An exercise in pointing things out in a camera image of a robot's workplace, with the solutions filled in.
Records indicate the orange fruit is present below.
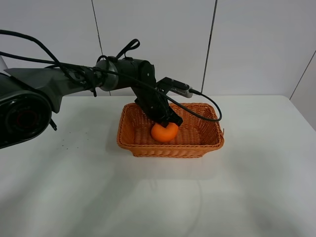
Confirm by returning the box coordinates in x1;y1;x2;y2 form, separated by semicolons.
151;123;179;143

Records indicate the orange wicker basket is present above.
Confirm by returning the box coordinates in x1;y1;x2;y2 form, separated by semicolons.
117;103;224;158

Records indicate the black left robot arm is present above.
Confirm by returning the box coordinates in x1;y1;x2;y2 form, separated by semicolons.
0;57;179;148

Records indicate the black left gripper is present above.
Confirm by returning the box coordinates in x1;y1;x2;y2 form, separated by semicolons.
131;83;183;128

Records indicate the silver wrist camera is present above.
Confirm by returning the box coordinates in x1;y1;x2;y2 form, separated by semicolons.
156;77;193;98

